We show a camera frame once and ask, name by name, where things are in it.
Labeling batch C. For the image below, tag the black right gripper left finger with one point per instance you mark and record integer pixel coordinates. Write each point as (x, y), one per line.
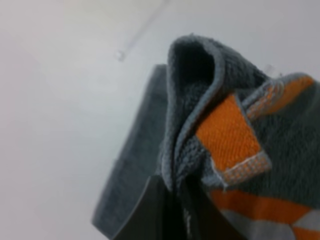
(158, 215)

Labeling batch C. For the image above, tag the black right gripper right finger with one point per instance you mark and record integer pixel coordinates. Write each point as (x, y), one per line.
(205, 221)

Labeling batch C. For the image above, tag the grey towel with orange stripes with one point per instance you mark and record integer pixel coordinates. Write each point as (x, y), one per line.
(252, 142)

